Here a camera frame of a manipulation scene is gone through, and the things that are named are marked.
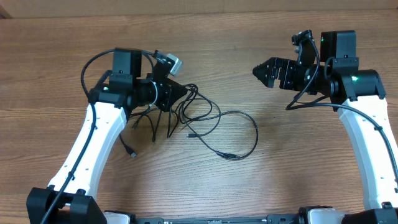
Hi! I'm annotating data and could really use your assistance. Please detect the black USB cable matte plugs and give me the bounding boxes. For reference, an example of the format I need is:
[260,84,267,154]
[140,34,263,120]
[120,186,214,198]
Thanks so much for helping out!
[118,105,181,159]

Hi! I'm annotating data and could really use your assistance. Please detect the black thin USB cable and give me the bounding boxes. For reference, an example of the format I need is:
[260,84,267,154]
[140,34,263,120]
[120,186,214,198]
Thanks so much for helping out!
[177,93,259,161]

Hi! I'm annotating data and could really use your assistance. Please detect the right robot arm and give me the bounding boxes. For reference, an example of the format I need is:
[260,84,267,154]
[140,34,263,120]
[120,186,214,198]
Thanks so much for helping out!
[252,30,397,223]

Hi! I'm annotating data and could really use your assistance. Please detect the black USB cable metallic plugs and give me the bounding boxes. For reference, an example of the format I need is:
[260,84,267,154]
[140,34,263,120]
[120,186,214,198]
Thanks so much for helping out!
[168,83,221,138]

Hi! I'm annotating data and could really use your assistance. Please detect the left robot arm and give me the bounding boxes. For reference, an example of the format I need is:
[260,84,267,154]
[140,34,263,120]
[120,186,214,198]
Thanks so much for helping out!
[26,48,187,223]

